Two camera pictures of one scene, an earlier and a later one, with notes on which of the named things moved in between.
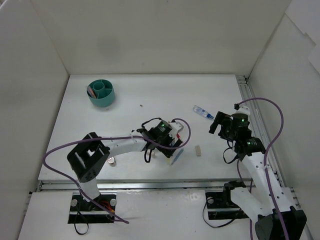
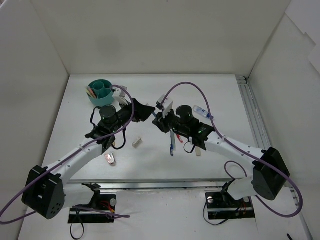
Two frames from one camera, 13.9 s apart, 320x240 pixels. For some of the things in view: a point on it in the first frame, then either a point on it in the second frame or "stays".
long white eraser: x=198 y=151 stays
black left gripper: x=170 y=147 → x=135 y=111
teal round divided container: x=104 y=91 stays
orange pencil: x=92 y=93 stays
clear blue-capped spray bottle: x=202 y=111 stays
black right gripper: x=222 y=121 → x=161 y=122
